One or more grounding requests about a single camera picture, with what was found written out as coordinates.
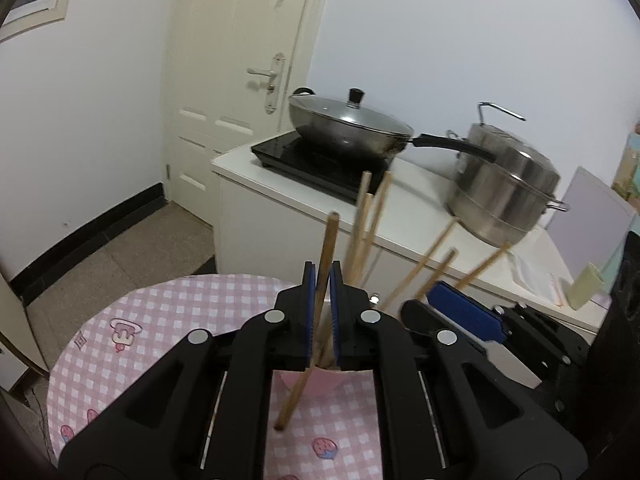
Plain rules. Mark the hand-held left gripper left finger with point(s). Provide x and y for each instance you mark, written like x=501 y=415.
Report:
x=310 y=320

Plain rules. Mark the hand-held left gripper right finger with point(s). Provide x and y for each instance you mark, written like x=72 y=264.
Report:
x=337 y=320

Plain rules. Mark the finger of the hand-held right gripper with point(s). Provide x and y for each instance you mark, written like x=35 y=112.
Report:
x=465 y=312
x=420 y=320

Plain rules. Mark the pink cup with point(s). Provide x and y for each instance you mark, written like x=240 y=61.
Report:
x=320 y=385

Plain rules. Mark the wooden chopstick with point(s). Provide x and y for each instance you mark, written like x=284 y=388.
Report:
x=327 y=245

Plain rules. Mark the bunch of chopsticks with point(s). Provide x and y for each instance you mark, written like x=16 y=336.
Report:
x=362 y=215

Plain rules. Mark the pale green cup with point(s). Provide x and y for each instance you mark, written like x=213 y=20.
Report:
x=585 y=287

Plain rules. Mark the white paper packet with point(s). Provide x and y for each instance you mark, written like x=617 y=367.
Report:
x=535 y=275

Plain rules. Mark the white kitchen cabinet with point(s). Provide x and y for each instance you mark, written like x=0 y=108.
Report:
x=260 y=230

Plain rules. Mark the stainless steel steamer pot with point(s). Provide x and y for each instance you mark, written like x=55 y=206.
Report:
x=500 y=195

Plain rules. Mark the pale lavender board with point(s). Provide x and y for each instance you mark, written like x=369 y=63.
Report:
x=595 y=225

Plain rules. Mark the pink checkered tablecloth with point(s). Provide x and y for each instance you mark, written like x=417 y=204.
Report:
x=150 y=320

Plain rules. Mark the black induction cooktop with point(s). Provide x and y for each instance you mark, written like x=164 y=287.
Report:
x=290 y=155

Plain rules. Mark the wok with glass lid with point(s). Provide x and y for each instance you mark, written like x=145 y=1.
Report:
x=340 y=135

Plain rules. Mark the beige bottle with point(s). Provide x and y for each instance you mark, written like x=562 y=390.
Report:
x=627 y=175

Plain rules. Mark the glass wok lid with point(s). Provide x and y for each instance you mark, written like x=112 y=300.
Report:
x=350 y=112

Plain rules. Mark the small figurine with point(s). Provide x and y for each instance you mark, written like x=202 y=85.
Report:
x=635 y=129

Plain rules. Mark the small beige side cabinet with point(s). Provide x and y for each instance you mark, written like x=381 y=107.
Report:
x=15 y=340

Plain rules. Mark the white panelled door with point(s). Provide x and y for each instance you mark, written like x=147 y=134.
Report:
x=225 y=35

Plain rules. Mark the white framed window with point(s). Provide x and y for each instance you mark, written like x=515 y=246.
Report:
x=30 y=20

